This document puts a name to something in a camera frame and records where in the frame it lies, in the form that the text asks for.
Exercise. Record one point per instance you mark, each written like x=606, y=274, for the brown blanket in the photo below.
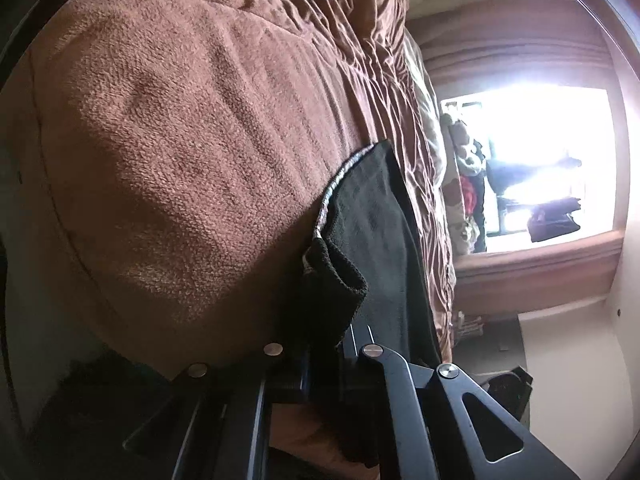
x=175, y=160

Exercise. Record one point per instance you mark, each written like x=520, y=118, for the floral patterned cloth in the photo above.
x=330, y=195

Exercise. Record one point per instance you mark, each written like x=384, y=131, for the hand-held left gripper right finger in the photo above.
x=360, y=357

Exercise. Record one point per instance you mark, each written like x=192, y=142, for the window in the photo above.
x=550, y=125

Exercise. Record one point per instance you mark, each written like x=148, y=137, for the black box with green light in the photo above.
x=510, y=395

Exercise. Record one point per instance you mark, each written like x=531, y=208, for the white pillow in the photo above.
x=425, y=100

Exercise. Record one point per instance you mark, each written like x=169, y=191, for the black pants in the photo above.
x=380, y=240

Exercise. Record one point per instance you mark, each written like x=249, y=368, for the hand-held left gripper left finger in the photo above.
x=250, y=390

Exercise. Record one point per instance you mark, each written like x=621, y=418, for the plush toy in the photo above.
x=465, y=145

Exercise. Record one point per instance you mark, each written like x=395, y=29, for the hanging black dress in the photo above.
x=520, y=175

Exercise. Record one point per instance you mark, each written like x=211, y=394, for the red cloth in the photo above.
x=470, y=192

